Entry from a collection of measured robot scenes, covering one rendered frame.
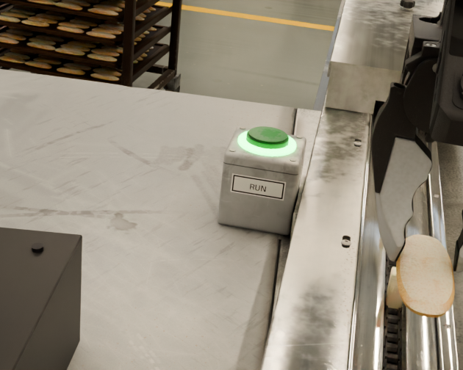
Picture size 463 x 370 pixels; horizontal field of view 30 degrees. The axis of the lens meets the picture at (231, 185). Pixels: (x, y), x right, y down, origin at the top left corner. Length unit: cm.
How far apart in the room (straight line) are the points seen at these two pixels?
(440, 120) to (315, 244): 30
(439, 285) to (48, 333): 25
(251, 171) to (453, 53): 35
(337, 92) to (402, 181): 47
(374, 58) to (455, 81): 58
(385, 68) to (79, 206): 39
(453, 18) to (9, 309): 31
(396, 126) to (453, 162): 50
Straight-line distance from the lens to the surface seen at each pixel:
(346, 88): 101
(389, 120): 54
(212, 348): 66
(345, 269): 69
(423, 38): 54
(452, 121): 44
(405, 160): 55
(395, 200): 56
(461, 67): 46
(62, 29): 288
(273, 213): 80
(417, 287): 56
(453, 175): 101
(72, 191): 86
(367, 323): 66
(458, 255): 58
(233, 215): 81
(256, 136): 80
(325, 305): 65
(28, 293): 55
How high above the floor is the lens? 122
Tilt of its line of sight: 26 degrees down
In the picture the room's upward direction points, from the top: 6 degrees clockwise
